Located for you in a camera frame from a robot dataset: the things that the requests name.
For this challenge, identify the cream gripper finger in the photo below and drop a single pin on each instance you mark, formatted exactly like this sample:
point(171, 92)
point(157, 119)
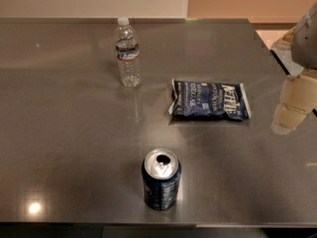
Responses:
point(297, 99)

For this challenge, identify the blue pepsi can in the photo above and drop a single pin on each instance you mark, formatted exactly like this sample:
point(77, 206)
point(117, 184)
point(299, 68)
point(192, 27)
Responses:
point(161, 171)

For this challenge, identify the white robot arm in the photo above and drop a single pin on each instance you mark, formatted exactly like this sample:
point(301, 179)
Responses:
point(302, 40)

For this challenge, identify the blue kettle chips bag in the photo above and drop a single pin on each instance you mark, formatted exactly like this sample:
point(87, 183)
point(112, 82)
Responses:
point(209, 100)

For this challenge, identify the clear plastic water bottle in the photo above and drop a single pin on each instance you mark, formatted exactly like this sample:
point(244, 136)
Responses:
point(127, 53)

